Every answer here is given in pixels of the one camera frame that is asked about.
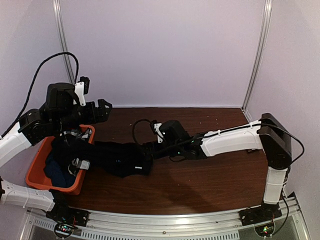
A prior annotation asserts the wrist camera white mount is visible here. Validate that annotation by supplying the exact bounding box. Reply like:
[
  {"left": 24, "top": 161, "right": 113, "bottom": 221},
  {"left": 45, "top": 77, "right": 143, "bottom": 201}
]
[
  {"left": 150, "top": 120, "right": 164, "bottom": 144},
  {"left": 73, "top": 76, "right": 90, "bottom": 107}
]

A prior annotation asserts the left circuit board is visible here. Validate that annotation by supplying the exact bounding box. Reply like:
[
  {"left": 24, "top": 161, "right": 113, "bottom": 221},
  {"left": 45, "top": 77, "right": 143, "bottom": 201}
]
[{"left": 53, "top": 222, "right": 76, "bottom": 238}]

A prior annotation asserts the aluminium corner post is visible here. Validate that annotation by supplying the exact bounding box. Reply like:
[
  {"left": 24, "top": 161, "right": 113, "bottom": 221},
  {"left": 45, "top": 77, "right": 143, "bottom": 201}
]
[
  {"left": 241, "top": 0, "right": 273, "bottom": 113},
  {"left": 52, "top": 0, "right": 76, "bottom": 84}
]

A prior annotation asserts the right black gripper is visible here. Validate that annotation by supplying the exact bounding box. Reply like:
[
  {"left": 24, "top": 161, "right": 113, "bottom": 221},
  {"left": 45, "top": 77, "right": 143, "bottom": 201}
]
[{"left": 139, "top": 140, "right": 183, "bottom": 161}]

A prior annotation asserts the right circuit board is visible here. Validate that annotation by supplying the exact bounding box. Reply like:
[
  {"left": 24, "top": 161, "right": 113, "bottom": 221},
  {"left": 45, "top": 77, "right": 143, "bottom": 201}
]
[{"left": 254, "top": 222, "right": 275, "bottom": 238}]

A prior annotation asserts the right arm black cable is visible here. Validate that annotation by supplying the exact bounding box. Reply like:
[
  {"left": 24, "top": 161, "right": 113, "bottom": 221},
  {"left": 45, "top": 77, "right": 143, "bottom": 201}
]
[{"left": 131, "top": 118, "right": 153, "bottom": 147}]

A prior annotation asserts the left aluminium corner post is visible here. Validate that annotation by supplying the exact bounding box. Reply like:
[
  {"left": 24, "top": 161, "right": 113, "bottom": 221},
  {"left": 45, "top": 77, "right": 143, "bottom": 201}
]
[{"left": 52, "top": 0, "right": 76, "bottom": 84}]

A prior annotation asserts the circuit board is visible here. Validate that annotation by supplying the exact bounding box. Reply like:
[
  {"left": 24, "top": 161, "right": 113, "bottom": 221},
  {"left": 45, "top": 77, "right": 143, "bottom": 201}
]
[
  {"left": 53, "top": 222, "right": 76, "bottom": 238},
  {"left": 254, "top": 222, "right": 275, "bottom": 238}
]

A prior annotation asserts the orange plastic bin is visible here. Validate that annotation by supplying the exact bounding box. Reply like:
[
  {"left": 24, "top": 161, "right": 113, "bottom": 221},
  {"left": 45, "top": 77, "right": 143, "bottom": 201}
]
[{"left": 25, "top": 136, "right": 86, "bottom": 195}]

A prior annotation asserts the right aluminium corner post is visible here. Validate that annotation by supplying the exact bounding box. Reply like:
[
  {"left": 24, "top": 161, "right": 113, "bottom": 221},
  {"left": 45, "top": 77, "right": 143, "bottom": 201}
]
[{"left": 241, "top": 0, "right": 273, "bottom": 113}]

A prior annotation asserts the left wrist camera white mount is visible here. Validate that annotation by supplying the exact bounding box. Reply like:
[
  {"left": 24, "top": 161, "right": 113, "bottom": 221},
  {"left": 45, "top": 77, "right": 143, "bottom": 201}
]
[{"left": 73, "top": 76, "right": 90, "bottom": 107}]

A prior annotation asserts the aluminium front rail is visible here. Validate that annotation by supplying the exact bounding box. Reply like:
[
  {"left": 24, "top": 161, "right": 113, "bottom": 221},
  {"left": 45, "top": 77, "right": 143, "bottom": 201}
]
[{"left": 21, "top": 196, "right": 311, "bottom": 240}]

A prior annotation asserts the black white checkered shirt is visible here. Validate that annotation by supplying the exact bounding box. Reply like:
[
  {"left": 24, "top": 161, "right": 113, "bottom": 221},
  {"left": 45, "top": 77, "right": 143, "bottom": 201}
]
[{"left": 62, "top": 127, "right": 93, "bottom": 177}]

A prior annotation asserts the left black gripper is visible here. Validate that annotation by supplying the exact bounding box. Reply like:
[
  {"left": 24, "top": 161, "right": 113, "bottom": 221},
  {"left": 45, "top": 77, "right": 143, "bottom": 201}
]
[{"left": 54, "top": 97, "right": 112, "bottom": 133}]

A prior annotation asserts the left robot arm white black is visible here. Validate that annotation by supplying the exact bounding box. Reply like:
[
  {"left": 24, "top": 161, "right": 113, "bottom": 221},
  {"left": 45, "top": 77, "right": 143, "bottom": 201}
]
[{"left": 0, "top": 81, "right": 113, "bottom": 222}]

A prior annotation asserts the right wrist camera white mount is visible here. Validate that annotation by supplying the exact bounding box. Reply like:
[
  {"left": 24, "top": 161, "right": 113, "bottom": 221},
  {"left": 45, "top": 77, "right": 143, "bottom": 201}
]
[{"left": 150, "top": 120, "right": 164, "bottom": 144}]

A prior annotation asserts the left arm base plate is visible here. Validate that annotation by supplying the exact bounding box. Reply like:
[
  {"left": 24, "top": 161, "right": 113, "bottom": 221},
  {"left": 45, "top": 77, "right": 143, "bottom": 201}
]
[{"left": 45, "top": 206, "right": 89, "bottom": 227}]

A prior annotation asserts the dark blue garment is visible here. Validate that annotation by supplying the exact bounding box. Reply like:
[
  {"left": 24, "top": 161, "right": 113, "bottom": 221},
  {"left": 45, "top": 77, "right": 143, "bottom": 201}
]
[{"left": 43, "top": 153, "right": 76, "bottom": 188}]

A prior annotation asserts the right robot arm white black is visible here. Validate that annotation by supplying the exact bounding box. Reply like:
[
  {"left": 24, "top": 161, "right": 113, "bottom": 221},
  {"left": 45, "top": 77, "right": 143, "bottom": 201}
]
[{"left": 142, "top": 113, "right": 293, "bottom": 221}]

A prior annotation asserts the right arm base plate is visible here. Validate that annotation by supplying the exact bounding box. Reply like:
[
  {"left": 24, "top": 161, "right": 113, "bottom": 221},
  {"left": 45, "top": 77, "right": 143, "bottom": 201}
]
[{"left": 238, "top": 204, "right": 283, "bottom": 226}]

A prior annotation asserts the black t-shirt blue logo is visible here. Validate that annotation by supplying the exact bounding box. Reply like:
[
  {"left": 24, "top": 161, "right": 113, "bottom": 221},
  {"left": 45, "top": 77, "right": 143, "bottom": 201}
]
[{"left": 52, "top": 136, "right": 153, "bottom": 178}]

